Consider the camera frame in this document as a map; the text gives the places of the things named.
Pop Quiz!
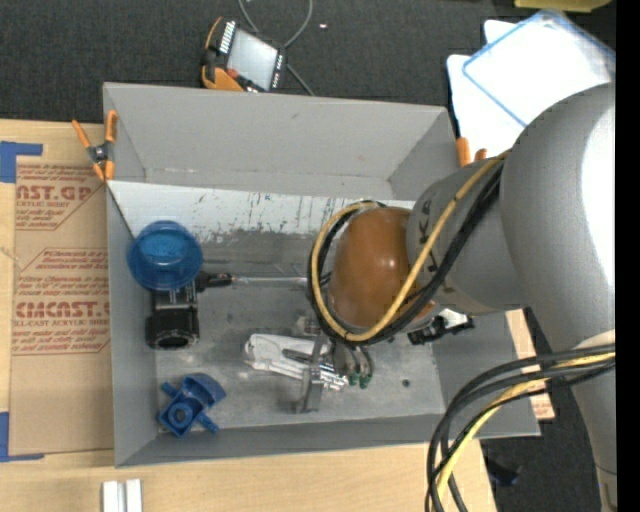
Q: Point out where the white plastic packet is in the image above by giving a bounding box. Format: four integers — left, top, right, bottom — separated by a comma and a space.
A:
243, 333, 334, 381

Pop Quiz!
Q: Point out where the blue plastic toy part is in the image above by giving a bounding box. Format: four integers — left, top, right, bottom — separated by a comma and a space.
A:
156, 372, 228, 439

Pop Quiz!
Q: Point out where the black tool with thin rod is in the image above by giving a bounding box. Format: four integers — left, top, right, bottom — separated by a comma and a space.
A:
144, 271, 310, 351

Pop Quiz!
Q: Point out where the clear blue plastic cup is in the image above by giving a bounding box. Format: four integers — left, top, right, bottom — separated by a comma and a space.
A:
126, 220, 205, 293

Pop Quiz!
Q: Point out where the grey metal bin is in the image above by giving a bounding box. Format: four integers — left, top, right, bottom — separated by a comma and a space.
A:
102, 82, 544, 469

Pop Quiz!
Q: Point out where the brown cardboard board, red print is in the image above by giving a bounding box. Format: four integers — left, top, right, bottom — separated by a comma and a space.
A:
0, 118, 117, 462

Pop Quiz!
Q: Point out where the black cylinder on white bracket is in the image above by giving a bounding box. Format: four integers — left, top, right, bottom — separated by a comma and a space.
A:
407, 308, 475, 346

